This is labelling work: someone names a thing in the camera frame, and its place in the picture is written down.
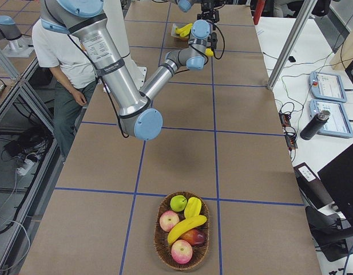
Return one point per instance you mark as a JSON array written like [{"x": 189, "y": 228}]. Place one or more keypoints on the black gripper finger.
[{"x": 215, "y": 17}]

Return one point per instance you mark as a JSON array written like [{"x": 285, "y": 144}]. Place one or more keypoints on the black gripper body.
[{"x": 209, "y": 15}]

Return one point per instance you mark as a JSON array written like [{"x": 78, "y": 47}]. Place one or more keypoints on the yellow banana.
[
  {"x": 209, "y": 52},
  {"x": 184, "y": 33},
  {"x": 178, "y": 30},
  {"x": 183, "y": 226}
]

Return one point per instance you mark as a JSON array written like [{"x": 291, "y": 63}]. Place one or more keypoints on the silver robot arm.
[
  {"x": 87, "y": 21},
  {"x": 186, "y": 5}
]

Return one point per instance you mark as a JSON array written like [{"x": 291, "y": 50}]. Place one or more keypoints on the grey square plate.
[{"x": 174, "y": 35}]

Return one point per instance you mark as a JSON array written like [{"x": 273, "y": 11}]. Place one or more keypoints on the wicker fruit basket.
[{"x": 160, "y": 239}]

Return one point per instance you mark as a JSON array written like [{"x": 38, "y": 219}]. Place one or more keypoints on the red cylinder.
[{"x": 258, "y": 11}]

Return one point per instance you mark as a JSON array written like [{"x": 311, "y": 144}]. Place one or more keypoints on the upper teach pendant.
[{"x": 327, "y": 86}]

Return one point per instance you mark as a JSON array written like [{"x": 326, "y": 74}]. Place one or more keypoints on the teach pendant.
[
  {"x": 327, "y": 86},
  {"x": 338, "y": 124}
]

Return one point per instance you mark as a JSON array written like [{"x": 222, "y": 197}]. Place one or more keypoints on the person in white shirt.
[{"x": 75, "y": 75}]

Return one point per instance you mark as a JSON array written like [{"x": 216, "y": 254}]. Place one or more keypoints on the black water bottle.
[{"x": 317, "y": 122}]

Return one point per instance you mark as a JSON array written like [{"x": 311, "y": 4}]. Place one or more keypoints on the lower teach pendant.
[{"x": 338, "y": 124}]

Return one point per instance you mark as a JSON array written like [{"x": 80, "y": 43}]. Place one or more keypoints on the green pear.
[{"x": 178, "y": 203}]

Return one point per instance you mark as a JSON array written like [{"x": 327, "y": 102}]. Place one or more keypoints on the yellow starfruit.
[{"x": 192, "y": 208}]

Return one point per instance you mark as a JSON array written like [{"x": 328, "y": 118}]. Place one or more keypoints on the red apple left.
[{"x": 168, "y": 220}]

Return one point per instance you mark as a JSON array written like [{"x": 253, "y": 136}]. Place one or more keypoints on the red apple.
[
  {"x": 181, "y": 251},
  {"x": 168, "y": 220}
]

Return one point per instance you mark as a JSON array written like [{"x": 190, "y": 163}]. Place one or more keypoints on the black monitor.
[{"x": 337, "y": 178}]

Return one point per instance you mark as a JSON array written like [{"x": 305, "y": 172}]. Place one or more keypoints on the red yellow mango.
[{"x": 193, "y": 237}]

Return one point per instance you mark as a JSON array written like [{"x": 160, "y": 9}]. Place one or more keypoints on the red apple front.
[{"x": 181, "y": 251}]

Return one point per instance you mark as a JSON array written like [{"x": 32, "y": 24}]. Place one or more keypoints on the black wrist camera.
[{"x": 213, "y": 41}]

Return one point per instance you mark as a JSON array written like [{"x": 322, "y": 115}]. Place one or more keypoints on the white pedestal column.
[{"x": 116, "y": 28}]

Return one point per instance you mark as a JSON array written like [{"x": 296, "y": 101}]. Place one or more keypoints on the aluminium frame post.
[{"x": 292, "y": 38}]

